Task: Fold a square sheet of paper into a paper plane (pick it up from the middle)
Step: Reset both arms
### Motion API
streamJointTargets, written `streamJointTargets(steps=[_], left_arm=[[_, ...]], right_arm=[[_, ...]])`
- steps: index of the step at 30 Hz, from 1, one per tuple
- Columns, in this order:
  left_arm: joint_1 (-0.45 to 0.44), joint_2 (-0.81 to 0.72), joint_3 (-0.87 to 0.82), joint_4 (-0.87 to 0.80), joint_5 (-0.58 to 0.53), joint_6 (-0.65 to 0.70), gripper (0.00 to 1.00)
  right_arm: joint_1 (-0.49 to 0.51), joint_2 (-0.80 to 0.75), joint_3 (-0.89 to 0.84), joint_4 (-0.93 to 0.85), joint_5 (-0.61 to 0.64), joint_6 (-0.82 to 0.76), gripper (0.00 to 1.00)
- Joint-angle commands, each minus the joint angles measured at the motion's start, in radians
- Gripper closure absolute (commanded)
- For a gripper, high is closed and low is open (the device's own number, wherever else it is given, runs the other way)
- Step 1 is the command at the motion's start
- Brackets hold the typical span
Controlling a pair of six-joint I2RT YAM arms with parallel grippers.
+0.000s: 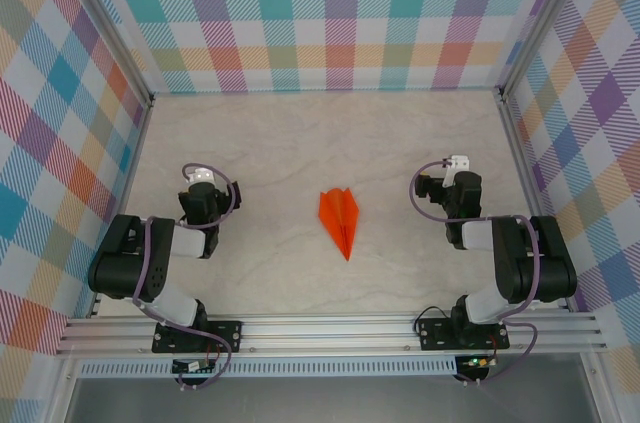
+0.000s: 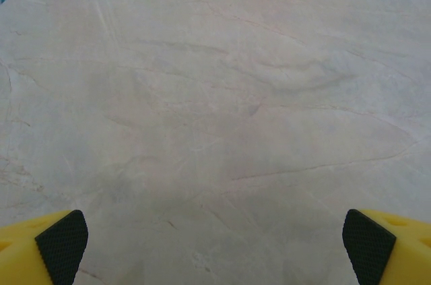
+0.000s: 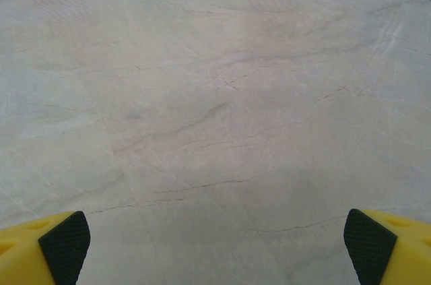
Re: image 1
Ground aluminium frame leg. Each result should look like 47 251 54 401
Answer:
44 355 84 423
579 350 619 423

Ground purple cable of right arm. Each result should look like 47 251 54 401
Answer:
409 157 544 387

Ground orange paper sheet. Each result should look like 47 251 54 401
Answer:
318 186 361 263

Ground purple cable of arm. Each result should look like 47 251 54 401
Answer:
132 162 240 391
409 157 544 387

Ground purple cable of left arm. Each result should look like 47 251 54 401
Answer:
132 162 240 391

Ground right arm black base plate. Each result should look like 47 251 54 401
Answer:
417 317 512 352

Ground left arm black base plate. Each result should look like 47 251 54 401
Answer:
151 318 245 355

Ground aluminium mounting rail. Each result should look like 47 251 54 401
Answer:
53 311 610 358

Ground small circuit board with LED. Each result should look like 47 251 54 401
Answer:
460 354 495 371

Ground perforated metal cable tray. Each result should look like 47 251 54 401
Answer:
77 359 459 379

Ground small black circuit board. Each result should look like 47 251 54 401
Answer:
170 357 218 376

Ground aluminium side rail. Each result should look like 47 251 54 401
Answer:
496 85 574 314
85 95 156 319

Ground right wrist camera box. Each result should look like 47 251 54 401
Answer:
444 154 473 185

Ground aluminium frame post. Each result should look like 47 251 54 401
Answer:
47 0 156 109
497 0 599 99

